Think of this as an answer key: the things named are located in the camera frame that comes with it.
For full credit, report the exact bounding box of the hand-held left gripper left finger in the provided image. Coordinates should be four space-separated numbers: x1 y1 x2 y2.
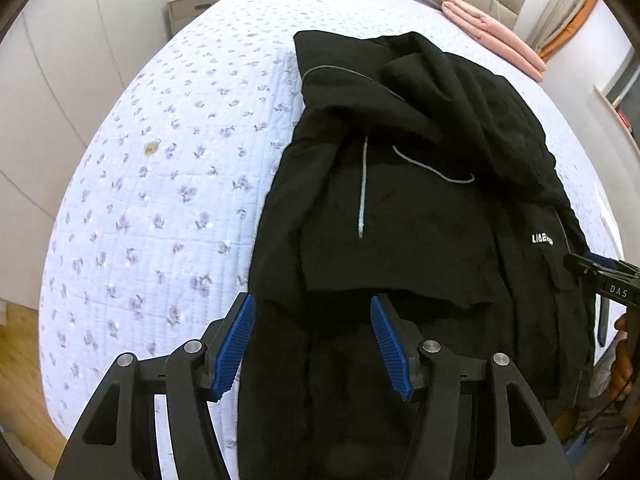
52 292 257 480

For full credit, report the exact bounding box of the grey framed window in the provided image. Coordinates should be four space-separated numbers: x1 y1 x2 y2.
592 45 640 158

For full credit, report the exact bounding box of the folded pink blanket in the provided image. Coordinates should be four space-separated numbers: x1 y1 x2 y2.
441 0 547 83

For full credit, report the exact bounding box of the white wardrobe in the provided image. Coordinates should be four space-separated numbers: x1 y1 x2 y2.
0 0 251 311

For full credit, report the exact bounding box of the orange and beige curtain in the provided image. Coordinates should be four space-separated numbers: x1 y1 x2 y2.
525 0 601 61

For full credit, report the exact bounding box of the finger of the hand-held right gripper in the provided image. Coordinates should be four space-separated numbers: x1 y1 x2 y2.
562 253 640 282

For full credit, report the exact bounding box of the bed with floral quilt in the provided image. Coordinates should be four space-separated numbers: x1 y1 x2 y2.
39 0 623 480

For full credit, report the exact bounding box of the person's right hand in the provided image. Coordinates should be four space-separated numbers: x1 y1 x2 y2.
610 312 634 402

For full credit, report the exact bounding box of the black hooded jacket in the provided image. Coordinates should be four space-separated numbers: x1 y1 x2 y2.
237 30 603 480

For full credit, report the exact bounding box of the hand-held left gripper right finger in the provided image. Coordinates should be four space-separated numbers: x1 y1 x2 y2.
370 295 576 480

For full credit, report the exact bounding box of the beige nightstand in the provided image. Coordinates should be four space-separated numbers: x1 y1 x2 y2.
166 0 236 38

